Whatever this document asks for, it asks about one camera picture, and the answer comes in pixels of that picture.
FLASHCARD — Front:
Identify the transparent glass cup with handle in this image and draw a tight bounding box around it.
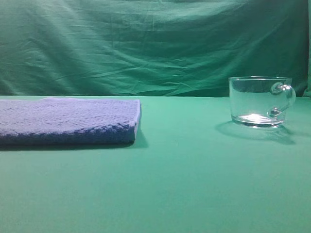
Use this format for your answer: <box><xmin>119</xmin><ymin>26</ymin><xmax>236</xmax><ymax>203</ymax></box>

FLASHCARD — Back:
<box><xmin>228</xmin><ymin>76</ymin><xmax>296</xmax><ymax>127</ymax></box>

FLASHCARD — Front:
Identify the blue folded towel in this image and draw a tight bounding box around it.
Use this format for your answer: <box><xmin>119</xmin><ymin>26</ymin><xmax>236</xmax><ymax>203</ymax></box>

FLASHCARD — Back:
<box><xmin>0</xmin><ymin>98</ymin><xmax>140</xmax><ymax>146</ymax></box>

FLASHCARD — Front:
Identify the green backdrop cloth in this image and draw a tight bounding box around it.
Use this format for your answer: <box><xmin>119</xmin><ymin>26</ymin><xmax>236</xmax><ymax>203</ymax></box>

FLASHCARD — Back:
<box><xmin>0</xmin><ymin>0</ymin><xmax>311</xmax><ymax>97</ymax></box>

